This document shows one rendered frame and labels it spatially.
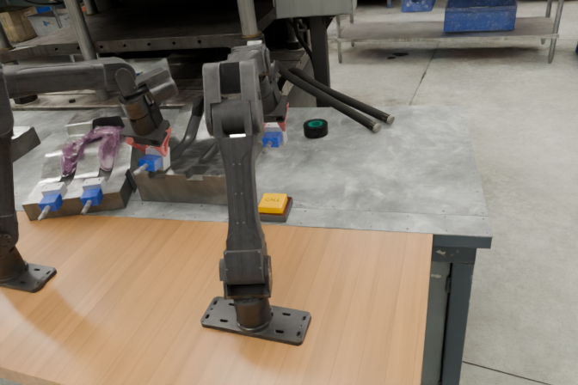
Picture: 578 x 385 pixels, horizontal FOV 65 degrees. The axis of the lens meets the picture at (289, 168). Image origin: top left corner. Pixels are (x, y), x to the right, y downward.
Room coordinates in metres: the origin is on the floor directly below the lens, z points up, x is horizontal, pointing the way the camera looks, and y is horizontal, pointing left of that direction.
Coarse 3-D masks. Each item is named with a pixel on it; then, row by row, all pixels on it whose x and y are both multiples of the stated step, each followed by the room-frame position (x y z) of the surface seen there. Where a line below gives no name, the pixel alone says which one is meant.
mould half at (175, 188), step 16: (176, 128) 1.29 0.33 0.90; (176, 144) 1.21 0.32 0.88; (192, 144) 1.20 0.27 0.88; (208, 144) 1.18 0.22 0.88; (176, 160) 1.10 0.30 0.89; (192, 160) 1.09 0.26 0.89; (144, 176) 1.05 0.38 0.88; (176, 176) 1.02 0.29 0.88; (208, 176) 0.99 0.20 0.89; (224, 176) 0.99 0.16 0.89; (144, 192) 1.05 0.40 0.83; (160, 192) 1.04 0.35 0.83; (176, 192) 1.02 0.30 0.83; (192, 192) 1.01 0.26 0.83; (208, 192) 1.00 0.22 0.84; (224, 192) 0.98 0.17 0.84
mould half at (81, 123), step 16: (80, 112) 1.52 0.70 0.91; (96, 112) 1.50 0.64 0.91; (112, 112) 1.48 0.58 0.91; (80, 128) 1.41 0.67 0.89; (64, 144) 1.32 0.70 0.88; (96, 144) 1.26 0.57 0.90; (128, 144) 1.23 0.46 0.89; (48, 160) 1.21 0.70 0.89; (80, 160) 1.20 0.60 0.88; (96, 160) 1.19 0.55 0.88; (128, 160) 1.18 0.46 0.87; (48, 176) 1.16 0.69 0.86; (80, 176) 1.14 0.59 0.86; (96, 176) 1.13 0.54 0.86; (112, 176) 1.12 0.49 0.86; (32, 192) 1.09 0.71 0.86; (80, 192) 1.05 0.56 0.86; (112, 192) 1.03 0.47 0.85; (128, 192) 1.09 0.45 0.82; (32, 208) 1.03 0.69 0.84; (64, 208) 1.03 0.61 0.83; (80, 208) 1.03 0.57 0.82; (96, 208) 1.03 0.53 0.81; (112, 208) 1.03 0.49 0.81
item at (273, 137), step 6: (264, 126) 1.09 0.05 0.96; (270, 126) 1.08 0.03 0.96; (276, 126) 1.08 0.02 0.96; (270, 132) 1.07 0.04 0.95; (276, 132) 1.07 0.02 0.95; (282, 132) 1.07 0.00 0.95; (264, 138) 1.04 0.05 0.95; (270, 138) 1.04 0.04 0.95; (276, 138) 1.03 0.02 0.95; (282, 138) 1.07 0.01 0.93; (264, 144) 1.04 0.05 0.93; (270, 144) 1.02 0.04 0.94; (276, 144) 1.03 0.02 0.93; (282, 144) 1.07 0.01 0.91; (264, 150) 0.99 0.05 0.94
